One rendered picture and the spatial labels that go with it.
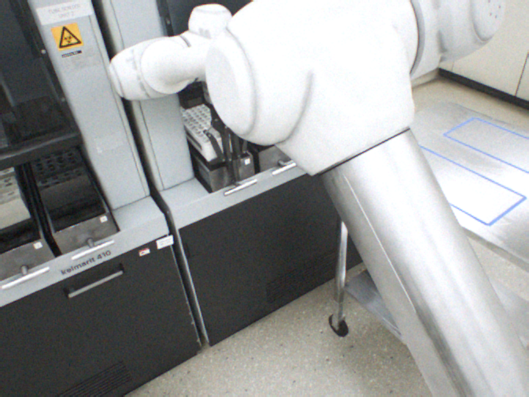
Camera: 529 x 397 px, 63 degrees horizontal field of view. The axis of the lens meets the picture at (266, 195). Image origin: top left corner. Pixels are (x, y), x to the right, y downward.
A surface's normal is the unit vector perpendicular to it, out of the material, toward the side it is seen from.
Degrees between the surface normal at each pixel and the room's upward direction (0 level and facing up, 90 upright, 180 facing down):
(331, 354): 0
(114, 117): 90
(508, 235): 0
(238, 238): 90
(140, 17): 90
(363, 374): 0
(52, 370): 90
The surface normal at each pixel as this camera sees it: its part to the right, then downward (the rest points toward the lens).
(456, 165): -0.07, -0.78
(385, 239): -0.55, 0.26
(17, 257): 0.52, 0.50
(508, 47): -0.85, 0.37
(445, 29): -0.69, 0.61
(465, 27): 0.05, 0.65
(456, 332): -0.18, 0.07
